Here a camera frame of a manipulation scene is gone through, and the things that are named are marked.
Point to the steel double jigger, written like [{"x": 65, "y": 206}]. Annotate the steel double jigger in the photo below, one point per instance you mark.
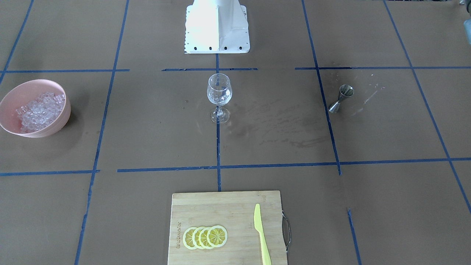
[{"x": 345, "y": 91}]

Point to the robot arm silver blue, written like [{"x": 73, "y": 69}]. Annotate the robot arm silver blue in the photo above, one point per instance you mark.
[{"x": 467, "y": 27}]

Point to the clear wine glass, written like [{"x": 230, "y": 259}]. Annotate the clear wine glass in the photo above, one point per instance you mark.
[{"x": 219, "y": 93}]

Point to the clear ice cubes pile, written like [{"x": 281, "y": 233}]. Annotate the clear ice cubes pile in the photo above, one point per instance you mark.
[{"x": 40, "y": 112}]

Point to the bamboo cutting board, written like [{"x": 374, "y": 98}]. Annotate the bamboo cutting board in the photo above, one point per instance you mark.
[{"x": 235, "y": 212}]

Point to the yellow plastic knife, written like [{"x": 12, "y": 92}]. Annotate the yellow plastic knife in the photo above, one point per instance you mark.
[{"x": 258, "y": 225}]

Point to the lemon slice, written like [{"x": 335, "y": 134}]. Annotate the lemon slice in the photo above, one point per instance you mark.
[
  {"x": 203, "y": 238},
  {"x": 217, "y": 236},
  {"x": 195, "y": 237},
  {"x": 188, "y": 238}
]

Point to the pink bowl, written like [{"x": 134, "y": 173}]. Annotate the pink bowl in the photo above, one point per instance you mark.
[{"x": 23, "y": 94}]

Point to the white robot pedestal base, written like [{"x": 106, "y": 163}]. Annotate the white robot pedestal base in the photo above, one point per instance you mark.
[{"x": 216, "y": 27}]

